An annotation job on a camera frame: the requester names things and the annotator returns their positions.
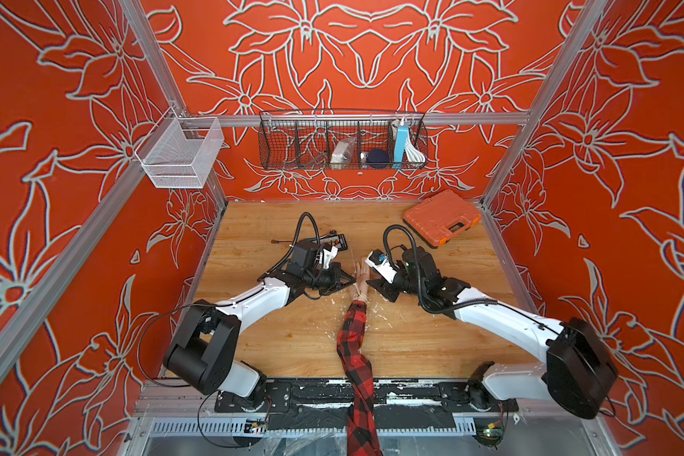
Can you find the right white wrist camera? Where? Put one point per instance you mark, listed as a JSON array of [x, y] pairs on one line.
[[380, 263]]

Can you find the red black plaid sleeve forearm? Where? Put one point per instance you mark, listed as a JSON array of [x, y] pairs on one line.
[[362, 437]]

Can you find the dark blue round object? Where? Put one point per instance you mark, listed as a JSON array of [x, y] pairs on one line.
[[378, 159]]

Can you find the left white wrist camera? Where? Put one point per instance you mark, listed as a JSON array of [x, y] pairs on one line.
[[326, 256]]

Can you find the pale mannequin hand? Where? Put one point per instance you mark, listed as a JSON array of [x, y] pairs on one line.
[[362, 275]]

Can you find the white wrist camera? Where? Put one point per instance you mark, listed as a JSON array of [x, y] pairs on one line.
[[326, 256], [380, 263]]

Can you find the clear plastic bin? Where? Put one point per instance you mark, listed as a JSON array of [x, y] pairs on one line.
[[180, 153]]

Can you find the clear plastic bag item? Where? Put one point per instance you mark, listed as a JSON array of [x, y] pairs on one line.
[[343, 153]]

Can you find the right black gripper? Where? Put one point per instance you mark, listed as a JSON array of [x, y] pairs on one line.
[[384, 288]]

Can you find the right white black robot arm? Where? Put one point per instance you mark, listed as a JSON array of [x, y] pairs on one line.
[[573, 367]]

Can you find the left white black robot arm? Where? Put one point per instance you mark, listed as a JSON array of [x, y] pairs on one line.
[[203, 349]]

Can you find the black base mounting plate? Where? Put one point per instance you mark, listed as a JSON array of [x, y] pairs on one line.
[[295, 395]]

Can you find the black wire basket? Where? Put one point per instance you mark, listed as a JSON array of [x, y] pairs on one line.
[[303, 140]]

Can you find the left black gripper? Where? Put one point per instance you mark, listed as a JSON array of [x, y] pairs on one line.
[[335, 275]]

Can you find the orange plastic tool case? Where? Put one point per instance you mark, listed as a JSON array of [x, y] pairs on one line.
[[442, 217]]

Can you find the beige wrist watch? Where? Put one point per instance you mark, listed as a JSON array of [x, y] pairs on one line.
[[359, 297]]

